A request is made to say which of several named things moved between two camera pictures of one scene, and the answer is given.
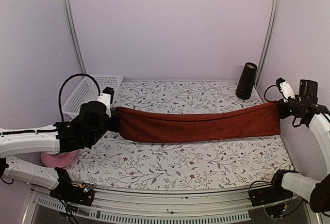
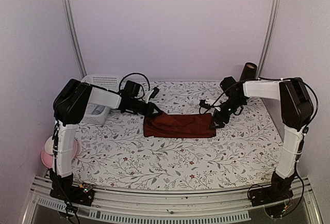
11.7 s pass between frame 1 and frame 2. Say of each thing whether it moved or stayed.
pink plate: stayed
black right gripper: moved
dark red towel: moved
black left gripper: moved
